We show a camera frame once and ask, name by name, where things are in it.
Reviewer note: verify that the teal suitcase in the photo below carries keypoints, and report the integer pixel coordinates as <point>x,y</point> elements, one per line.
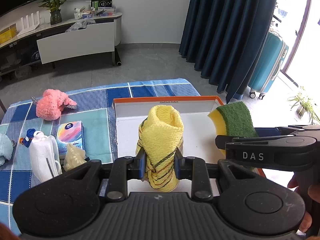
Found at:
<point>269,65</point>

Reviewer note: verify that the translucent yellow plastic glove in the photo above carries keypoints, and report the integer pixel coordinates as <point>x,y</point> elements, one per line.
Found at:
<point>74,157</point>

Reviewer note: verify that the blue checkered table cloth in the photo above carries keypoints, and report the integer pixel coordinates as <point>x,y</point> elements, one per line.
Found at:
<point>91,126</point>

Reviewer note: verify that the green yellow scrub sponge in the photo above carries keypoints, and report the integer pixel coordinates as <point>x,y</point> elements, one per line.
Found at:
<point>233,119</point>

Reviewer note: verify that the white router with antennas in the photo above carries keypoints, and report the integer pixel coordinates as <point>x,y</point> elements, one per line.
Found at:
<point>29,23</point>

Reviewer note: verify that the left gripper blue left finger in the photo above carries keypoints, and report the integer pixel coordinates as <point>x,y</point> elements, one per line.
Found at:
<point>141,163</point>

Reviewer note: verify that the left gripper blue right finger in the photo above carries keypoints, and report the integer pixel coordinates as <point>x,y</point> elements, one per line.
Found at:
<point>179,163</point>

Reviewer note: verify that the pink fluffy towel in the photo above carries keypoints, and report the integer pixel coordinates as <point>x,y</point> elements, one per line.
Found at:
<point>52,104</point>

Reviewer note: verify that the colourful tissue pack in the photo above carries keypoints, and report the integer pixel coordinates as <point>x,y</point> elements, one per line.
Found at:
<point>71,132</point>

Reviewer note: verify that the yellow box on cabinet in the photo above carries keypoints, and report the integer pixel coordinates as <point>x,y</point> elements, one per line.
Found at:
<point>8,33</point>

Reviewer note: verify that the person's left hand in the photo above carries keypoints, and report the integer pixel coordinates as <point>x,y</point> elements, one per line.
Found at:
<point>6,233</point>

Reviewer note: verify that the white orange-rimmed cardboard box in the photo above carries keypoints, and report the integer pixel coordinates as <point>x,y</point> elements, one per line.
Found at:
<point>198,136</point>

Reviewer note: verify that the light blue fluffy towel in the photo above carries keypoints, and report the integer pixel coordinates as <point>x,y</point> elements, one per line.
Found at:
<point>7,146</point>

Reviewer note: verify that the small plant by window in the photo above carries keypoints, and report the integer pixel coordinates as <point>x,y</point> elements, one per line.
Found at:
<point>304,104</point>

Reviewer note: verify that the blue orange cord toy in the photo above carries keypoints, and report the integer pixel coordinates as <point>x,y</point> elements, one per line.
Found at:
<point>26,141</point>

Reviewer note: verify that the yellow striped knit cloth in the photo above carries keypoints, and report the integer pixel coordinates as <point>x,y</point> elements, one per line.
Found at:
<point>160,135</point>

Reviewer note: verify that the dark blue curtain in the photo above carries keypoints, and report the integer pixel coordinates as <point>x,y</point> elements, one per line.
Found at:
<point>224,40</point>

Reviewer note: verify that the white TV cabinet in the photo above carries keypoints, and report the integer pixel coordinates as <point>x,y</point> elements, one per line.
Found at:
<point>51,43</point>

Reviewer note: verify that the black green product box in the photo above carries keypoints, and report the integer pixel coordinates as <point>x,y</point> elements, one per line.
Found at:
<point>101,4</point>

